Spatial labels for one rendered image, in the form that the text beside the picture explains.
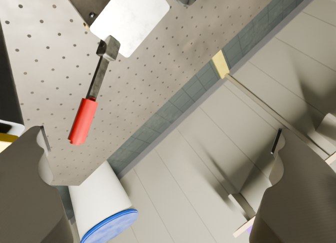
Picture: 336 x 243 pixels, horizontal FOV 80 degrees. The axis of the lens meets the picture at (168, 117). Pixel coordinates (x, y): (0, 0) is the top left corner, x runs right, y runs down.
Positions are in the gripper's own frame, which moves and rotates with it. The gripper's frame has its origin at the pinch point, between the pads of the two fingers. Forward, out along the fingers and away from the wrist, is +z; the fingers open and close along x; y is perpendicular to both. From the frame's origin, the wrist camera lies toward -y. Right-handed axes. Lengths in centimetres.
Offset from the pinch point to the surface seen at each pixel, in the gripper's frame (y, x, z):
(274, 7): -7, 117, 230
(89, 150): 55, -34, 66
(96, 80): 2.2, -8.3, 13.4
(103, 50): -1.1, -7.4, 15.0
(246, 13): -4, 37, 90
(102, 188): 153, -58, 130
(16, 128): 3.7, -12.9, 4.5
